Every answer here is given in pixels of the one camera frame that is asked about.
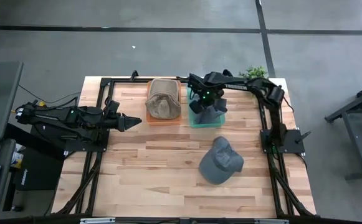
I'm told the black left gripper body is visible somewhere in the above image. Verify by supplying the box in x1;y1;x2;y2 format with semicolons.
99;107;126;131

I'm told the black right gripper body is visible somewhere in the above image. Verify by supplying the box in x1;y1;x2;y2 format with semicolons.
188;73;228;103

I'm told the blue-grey baseball cap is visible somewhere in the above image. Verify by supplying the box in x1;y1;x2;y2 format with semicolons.
194;104;224;125
198;136;245;185

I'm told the beige baseball cap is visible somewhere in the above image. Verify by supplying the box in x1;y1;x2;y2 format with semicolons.
145;78;182;120

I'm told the teal translucent plastic bin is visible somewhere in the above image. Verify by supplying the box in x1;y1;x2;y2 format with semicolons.
186;86;226;129

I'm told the orange translucent plastic bin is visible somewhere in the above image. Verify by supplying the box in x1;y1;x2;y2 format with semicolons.
145;79;183;126

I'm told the green leafy plant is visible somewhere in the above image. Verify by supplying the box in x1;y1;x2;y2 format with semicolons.
238;65;269;80

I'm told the black controller box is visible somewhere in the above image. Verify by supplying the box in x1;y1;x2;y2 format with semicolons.
13;145;65;192

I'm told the yellow blue package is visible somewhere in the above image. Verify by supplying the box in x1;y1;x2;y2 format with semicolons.
11;149;25;169

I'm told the grey laptop lid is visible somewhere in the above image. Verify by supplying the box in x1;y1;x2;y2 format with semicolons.
0;61;24;144

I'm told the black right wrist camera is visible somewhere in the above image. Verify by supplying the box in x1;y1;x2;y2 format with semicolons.
204;70;229;85

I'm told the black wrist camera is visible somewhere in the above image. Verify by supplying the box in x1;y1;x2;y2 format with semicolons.
105;99;121;115
204;70;229;85

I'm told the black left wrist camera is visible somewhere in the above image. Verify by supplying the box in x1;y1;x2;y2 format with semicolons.
105;99;121;115

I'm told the black aluminium table frame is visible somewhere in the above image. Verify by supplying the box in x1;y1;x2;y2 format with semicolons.
52;70;320;218

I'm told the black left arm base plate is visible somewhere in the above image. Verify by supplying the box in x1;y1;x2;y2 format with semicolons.
62;129;110;153

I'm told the thin black cable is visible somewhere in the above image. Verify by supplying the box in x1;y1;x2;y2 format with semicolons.
17;83;82;105

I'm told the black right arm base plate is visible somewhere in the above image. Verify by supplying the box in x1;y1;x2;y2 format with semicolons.
260;128;307;155

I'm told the white metal bracket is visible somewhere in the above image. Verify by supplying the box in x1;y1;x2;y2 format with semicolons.
254;218;290;224
79;217;117;224

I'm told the dark metal cart frame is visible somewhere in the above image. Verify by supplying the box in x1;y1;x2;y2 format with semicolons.
324;79;362;181

